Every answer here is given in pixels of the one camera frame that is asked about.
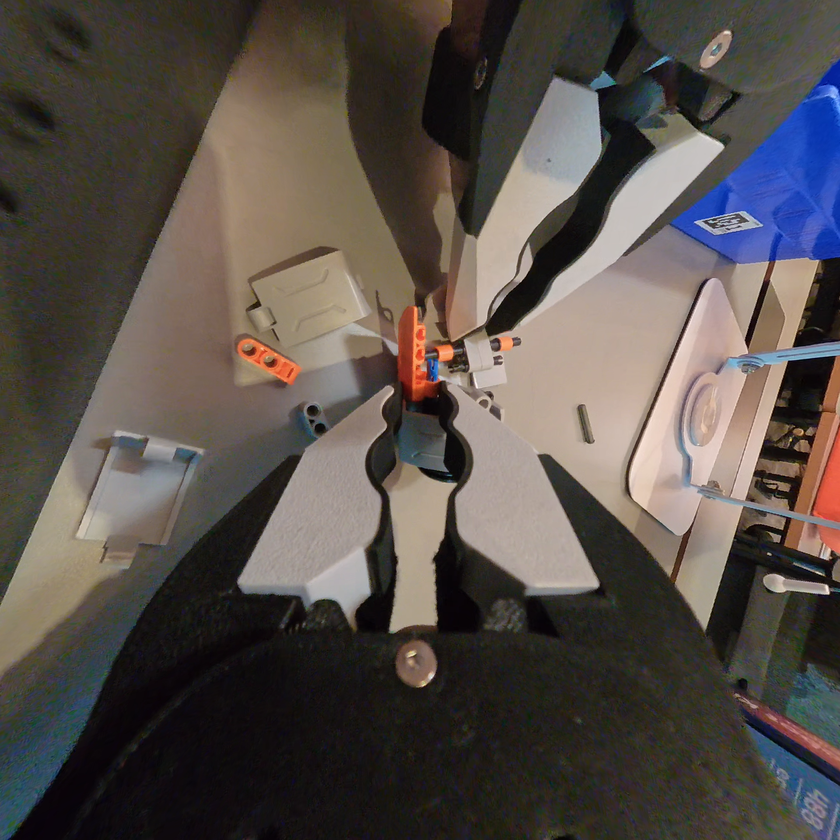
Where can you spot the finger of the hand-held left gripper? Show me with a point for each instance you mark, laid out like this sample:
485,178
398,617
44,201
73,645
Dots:
525,170
669,177

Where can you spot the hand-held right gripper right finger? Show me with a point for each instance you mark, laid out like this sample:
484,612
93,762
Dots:
525,525

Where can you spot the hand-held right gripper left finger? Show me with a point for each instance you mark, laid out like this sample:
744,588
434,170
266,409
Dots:
308,525

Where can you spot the grey motor assembly orange panel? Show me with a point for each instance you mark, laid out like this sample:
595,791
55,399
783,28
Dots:
413,348

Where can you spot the grey two-hole connector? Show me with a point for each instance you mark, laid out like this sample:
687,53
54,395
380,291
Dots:
310,418

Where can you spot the blue storage bin with tag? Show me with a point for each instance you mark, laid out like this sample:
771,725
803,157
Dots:
787,177

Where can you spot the short black axle pin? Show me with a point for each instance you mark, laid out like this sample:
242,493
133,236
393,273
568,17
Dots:
585,423

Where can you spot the white rounded base board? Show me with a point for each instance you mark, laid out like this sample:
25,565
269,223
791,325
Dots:
663,459

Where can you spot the orange three-hole beam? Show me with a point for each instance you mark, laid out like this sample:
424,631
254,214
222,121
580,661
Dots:
289,373

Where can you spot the light grey flat clip panel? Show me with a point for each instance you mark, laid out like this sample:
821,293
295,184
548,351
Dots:
131,499

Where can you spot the clear document stand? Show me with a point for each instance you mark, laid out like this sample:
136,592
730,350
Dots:
705,410

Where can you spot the grey ribbed hinged panel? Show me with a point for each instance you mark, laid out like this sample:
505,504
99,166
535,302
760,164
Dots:
308,295

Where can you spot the orange red fabric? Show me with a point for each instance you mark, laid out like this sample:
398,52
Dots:
828,492

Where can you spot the dark perforated panel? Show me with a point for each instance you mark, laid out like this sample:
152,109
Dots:
79,262

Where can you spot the blue toy kit box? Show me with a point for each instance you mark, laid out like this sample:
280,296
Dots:
800,787

